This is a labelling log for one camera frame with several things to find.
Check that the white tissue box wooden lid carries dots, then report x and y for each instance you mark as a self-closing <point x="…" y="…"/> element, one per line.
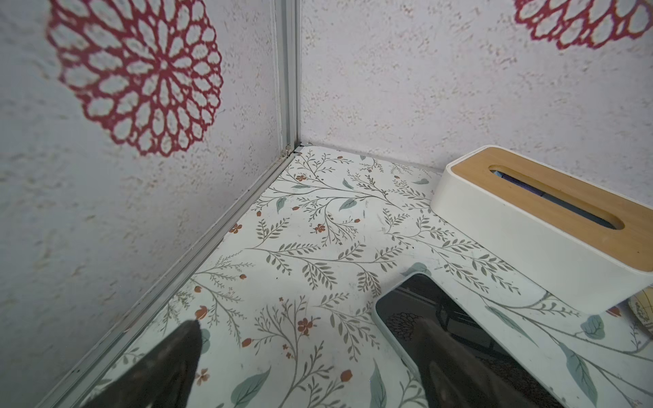
<point x="589" y="246"/>

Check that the clear plastic bag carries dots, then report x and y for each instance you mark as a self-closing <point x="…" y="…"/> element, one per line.
<point x="641" y="305"/>

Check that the black phone with screen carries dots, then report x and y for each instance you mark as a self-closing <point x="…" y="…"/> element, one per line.
<point x="419" y="297"/>

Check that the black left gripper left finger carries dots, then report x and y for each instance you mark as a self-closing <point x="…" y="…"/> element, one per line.
<point x="162" y="378"/>

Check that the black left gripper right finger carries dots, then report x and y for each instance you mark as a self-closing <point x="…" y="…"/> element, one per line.
<point x="452" y="377"/>

